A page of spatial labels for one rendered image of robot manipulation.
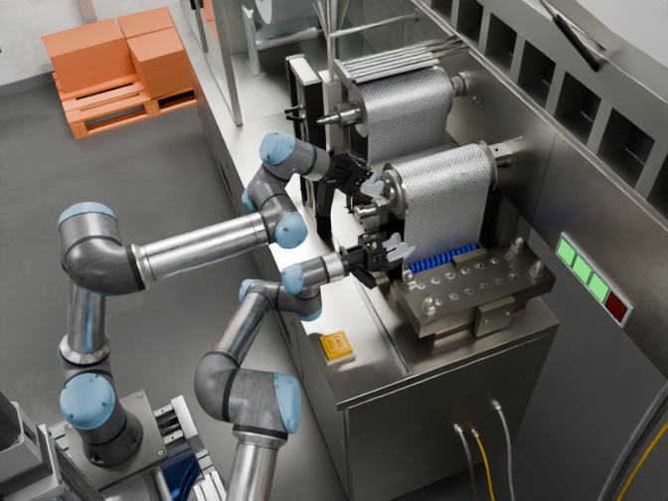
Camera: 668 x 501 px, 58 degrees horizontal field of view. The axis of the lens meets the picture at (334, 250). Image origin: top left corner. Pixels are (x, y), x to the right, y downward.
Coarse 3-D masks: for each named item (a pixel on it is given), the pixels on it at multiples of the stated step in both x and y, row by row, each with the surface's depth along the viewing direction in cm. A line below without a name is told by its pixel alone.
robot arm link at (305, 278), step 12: (300, 264) 150; (312, 264) 150; (324, 264) 150; (288, 276) 148; (300, 276) 149; (312, 276) 149; (324, 276) 150; (288, 288) 149; (300, 288) 149; (312, 288) 151
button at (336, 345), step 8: (328, 336) 162; (336, 336) 162; (344, 336) 162; (328, 344) 160; (336, 344) 160; (344, 344) 160; (328, 352) 159; (336, 352) 158; (344, 352) 159; (352, 352) 160; (328, 360) 159
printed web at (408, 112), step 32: (384, 96) 156; (416, 96) 158; (352, 128) 175; (384, 128) 160; (416, 128) 164; (384, 160) 168; (416, 160) 152; (448, 160) 150; (480, 160) 151; (416, 192) 147; (448, 192) 150; (480, 192) 155
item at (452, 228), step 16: (448, 208) 155; (464, 208) 157; (480, 208) 159; (416, 224) 154; (432, 224) 157; (448, 224) 159; (464, 224) 162; (480, 224) 164; (416, 240) 159; (432, 240) 161; (448, 240) 164; (464, 240) 166; (416, 256) 164; (432, 256) 166
